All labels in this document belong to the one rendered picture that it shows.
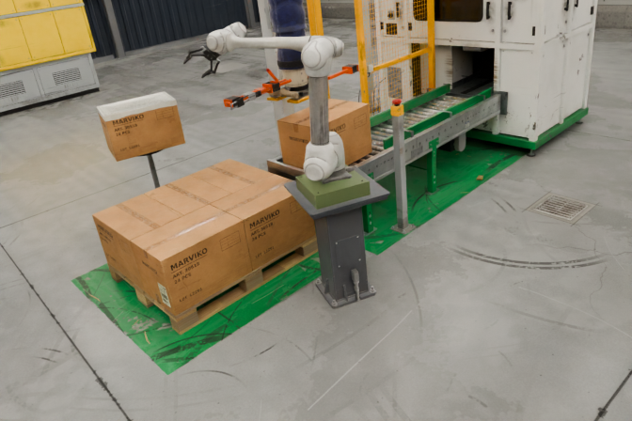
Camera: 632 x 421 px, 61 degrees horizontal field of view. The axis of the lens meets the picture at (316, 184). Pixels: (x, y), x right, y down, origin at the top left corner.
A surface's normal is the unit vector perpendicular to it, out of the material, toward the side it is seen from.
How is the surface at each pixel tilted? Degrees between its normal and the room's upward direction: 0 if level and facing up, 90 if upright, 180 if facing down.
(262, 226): 90
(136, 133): 90
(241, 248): 90
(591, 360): 0
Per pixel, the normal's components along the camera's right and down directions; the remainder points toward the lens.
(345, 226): 0.37, 0.35
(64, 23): 0.66, 0.25
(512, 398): -0.11, -0.90
